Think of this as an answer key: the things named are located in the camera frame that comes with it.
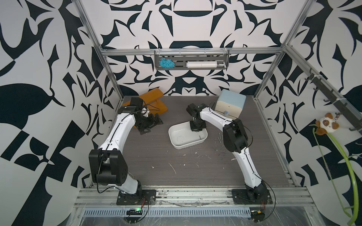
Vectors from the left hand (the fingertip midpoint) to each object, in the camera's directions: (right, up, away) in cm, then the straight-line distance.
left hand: (153, 124), depth 84 cm
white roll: (+29, +37, +6) cm, 47 cm away
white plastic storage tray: (+16, -9, +13) cm, 22 cm away
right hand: (+24, -5, +16) cm, 29 cm away
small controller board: (-6, -44, -11) cm, 45 cm away
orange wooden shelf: (-5, +14, +15) cm, 21 cm away
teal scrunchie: (+7, +38, +8) cm, 39 cm away
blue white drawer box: (+49, +13, +13) cm, 52 cm away
